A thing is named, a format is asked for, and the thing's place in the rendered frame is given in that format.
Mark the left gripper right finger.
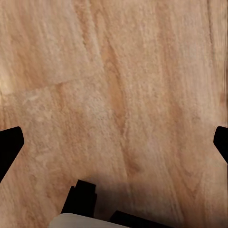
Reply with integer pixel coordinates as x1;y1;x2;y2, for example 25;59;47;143
214;126;228;164

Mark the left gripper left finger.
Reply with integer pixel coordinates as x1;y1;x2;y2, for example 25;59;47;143
0;126;24;182

